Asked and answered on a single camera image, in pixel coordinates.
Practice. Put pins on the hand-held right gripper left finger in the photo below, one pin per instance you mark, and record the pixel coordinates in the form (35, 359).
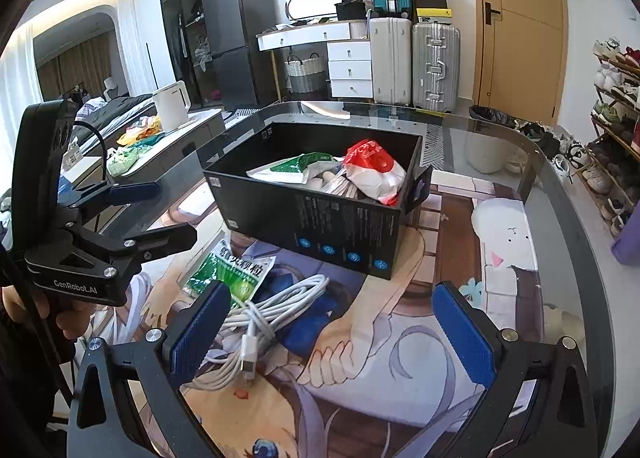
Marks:
(200, 328)

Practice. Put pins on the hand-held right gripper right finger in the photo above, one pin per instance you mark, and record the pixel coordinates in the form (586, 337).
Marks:
(465, 333)

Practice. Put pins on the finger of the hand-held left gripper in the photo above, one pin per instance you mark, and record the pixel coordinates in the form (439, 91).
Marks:
(132, 190)
(165, 238)

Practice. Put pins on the green medicine packet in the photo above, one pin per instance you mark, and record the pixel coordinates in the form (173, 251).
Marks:
(290, 168)
(235, 273)

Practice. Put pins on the red and white plastic bag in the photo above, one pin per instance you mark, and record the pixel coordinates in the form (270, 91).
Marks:
(372, 173)

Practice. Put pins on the person's left forearm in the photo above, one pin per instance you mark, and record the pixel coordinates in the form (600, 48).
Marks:
(25, 378)

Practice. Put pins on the person's left hand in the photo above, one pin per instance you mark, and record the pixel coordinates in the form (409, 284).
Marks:
(25, 308)

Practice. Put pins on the pile of colourful snack packets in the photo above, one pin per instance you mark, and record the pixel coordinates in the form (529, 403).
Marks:
(135, 143)

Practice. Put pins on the printed cartoon table mat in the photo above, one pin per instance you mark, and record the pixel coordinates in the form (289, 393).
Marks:
(400, 363)

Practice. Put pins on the dark jacket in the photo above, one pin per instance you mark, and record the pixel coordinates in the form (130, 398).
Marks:
(115, 113)

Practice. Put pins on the white side table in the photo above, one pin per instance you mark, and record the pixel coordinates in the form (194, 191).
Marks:
(190, 133)

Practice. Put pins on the white electric kettle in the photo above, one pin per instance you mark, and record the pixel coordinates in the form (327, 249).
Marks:
(170, 108)

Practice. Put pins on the black white patterned rug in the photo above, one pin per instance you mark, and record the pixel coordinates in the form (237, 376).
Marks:
(242, 118)

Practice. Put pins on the brown curtain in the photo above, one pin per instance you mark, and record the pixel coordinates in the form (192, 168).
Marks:
(75, 63)

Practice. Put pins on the dark glass wardrobe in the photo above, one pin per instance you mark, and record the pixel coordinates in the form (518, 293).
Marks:
(185, 13)

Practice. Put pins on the white trash bin black liner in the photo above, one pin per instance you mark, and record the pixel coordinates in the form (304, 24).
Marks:
(487, 148)

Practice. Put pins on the dark grey refrigerator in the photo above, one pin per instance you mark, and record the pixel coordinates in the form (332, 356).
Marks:
(240, 38)

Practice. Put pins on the cluster of loose sneakers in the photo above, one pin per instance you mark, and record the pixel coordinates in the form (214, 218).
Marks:
(575, 158)

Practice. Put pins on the grey white woven basket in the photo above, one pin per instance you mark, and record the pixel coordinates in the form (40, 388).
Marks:
(305, 75)

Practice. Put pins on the wooden shoe rack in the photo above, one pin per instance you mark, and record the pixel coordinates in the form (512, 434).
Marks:
(622, 138)

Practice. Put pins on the white dressing table with drawers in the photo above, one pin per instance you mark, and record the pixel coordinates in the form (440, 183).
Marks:
(350, 63)

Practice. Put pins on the oval white framed mirror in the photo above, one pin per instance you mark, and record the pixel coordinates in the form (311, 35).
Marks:
(315, 4)

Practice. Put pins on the silver suitcase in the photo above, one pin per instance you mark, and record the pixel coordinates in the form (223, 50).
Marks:
(435, 68)

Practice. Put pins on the white suitcase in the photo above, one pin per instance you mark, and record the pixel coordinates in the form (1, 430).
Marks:
(390, 63)

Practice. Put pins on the black round storage box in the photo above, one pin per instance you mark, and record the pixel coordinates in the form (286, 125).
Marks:
(350, 12)

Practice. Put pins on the rows of assorted racked shoes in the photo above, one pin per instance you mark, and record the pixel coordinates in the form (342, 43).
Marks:
(617, 83)

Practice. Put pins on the tan wooden door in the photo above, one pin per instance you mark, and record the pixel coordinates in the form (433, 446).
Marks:
(525, 38)

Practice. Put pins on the plain black shoe box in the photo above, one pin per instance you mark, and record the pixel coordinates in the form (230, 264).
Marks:
(430, 2)

